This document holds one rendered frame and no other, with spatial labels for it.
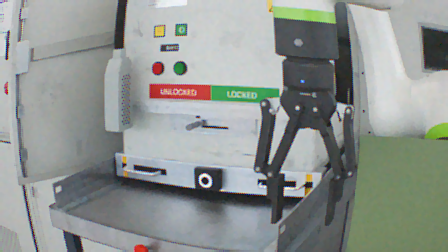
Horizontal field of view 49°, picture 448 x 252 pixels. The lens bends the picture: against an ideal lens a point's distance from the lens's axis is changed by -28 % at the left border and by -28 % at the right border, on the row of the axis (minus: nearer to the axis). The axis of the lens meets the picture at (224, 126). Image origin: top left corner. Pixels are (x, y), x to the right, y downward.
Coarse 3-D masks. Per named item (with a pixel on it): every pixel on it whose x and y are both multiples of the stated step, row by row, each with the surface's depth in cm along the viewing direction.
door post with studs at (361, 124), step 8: (352, 16) 165; (352, 24) 165; (352, 32) 166; (352, 40) 167; (352, 48) 167; (360, 48) 166; (352, 56) 168; (360, 56) 166; (352, 64) 168; (360, 64) 167; (360, 72) 167; (360, 80) 168; (360, 88) 168; (360, 96) 169; (360, 104) 169; (360, 112) 170; (368, 112) 169; (360, 120) 170; (368, 120) 169; (360, 128) 171; (368, 128) 169
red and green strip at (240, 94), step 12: (156, 84) 154; (168, 84) 153; (180, 84) 151; (192, 84) 150; (156, 96) 154; (168, 96) 153; (180, 96) 152; (192, 96) 151; (204, 96) 150; (216, 96) 148; (228, 96) 147; (240, 96) 146; (252, 96) 145; (264, 96) 144; (276, 96) 143
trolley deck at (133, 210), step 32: (128, 192) 154; (160, 192) 156; (192, 192) 157; (224, 192) 157; (352, 192) 165; (64, 224) 134; (96, 224) 128; (128, 224) 130; (160, 224) 131; (192, 224) 132; (224, 224) 133; (256, 224) 132; (320, 224) 130
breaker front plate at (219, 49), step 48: (144, 0) 152; (192, 0) 146; (240, 0) 142; (144, 48) 154; (192, 48) 149; (240, 48) 144; (144, 96) 156; (144, 144) 158; (192, 144) 153; (240, 144) 148
